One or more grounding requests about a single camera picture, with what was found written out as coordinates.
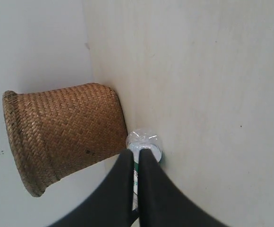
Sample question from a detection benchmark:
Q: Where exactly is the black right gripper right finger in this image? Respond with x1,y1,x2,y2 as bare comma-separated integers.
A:
138,149,227,227

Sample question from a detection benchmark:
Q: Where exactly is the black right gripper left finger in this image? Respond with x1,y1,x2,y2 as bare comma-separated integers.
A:
51,149,139,227

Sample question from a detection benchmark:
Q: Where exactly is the clear plastic water bottle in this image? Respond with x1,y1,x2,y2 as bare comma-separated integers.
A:
126,129,163,209

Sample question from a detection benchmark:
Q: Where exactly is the brown woven wicker basket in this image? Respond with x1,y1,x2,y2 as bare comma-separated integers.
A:
2,83,128,197

